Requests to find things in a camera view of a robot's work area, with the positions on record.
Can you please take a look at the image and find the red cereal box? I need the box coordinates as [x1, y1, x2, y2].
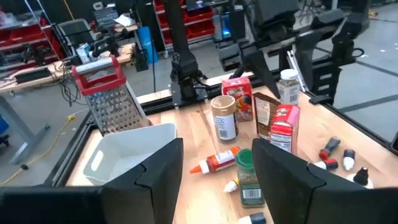
[269, 104, 301, 156]
[221, 77, 254, 123]

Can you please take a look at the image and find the red-cap bottle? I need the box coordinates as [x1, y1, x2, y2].
[189, 146, 242, 175]

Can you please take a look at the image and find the small red dropper bottle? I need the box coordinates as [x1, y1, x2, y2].
[313, 158, 339, 171]

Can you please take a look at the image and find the grey office chair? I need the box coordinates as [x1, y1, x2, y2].
[57, 18, 94, 57]

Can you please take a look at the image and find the white plastic bin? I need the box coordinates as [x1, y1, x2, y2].
[82, 123, 177, 187]

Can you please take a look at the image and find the tan lid seasoning jar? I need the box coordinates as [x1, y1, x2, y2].
[210, 95, 239, 144]

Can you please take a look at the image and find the red bin shelf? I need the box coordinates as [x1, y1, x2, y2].
[0, 0, 63, 63]
[154, 0, 217, 47]

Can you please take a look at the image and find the dark red gel tube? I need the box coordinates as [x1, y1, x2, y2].
[318, 136, 342, 161]

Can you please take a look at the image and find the small purple dropper bottle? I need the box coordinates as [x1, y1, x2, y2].
[343, 148, 356, 172]

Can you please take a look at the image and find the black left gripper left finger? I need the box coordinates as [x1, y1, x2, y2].
[101, 138, 184, 224]

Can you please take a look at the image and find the blue cylinder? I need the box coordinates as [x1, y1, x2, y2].
[136, 26, 159, 65]

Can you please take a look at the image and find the small yellow-orange dropper bottle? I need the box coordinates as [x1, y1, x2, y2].
[223, 179, 240, 194]

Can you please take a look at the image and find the yellow floor cable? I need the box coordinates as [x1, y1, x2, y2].
[0, 107, 90, 187]

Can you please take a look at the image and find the wooden workbench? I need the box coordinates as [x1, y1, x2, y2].
[0, 42, 137, 94]

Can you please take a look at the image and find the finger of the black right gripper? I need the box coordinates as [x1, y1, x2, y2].
[242, 46, 282, 100]
[218, 42, 245, 73]

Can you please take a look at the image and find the taco mix packet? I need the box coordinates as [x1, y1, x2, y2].
[252, 91, 282, 141]

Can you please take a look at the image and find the white lid spice jar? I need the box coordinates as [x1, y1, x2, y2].
[277, 68, 301, 106]

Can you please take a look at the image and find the grey table leg frame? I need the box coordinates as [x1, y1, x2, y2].
[0, 95, 50, 166]

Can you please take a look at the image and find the green lid spice jar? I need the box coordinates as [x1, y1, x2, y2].
[234, 148, 266, 208]

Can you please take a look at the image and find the red-handled metal grater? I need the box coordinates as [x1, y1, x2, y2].
[71, 55, 153, 137]

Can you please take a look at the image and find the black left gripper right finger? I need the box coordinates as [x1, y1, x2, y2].
[252, 138, 346, 224]

